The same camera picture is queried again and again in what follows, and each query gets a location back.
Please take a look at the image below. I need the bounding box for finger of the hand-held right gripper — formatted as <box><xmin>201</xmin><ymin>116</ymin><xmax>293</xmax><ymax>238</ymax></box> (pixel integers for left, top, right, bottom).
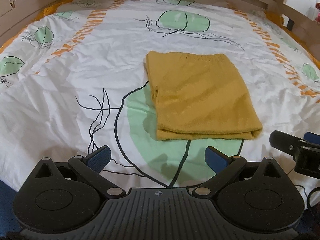
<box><xmin>269</xmin><ymin>130</ymin><xmax>320</xmax><ymax>178</ymax></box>
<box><xmin>304</xmin><ymin>131</ymin><xmax>320</xmax><ymax>143</ymax></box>

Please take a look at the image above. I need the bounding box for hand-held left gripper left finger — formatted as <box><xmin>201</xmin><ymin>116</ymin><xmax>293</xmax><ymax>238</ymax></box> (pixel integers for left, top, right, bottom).
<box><xmin>26</xmin><ymin>145</ymin><xmax>125</xmax><ymax>198</ymax></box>

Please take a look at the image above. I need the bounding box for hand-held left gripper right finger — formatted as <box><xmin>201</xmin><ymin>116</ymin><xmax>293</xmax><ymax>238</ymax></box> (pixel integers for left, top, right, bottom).
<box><xmin>191</xmin><ymin>147</ymin><xmax>290</xmax><ymax>197</ymax></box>

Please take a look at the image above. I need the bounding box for mustard yellow knit sweater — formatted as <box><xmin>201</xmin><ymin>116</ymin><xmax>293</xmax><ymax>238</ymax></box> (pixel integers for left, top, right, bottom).
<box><xmin>144</xmin><ymin>51</ymin><xmax>263</xmax><ymax>141</ymax></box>

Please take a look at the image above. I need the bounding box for white leaf-print duvet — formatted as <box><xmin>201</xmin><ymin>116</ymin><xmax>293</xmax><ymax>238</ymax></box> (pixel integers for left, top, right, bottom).
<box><xmin>0</xmin><ymin>0</ymin><xmax>320</xmax><ymax>190</ymax></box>

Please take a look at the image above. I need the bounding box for black cable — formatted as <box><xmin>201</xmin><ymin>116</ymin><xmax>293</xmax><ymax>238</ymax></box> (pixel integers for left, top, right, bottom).
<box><xmin>297</xmin><ymin>185</ymin><xmax>320</xmax><ymax>217</ymax></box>

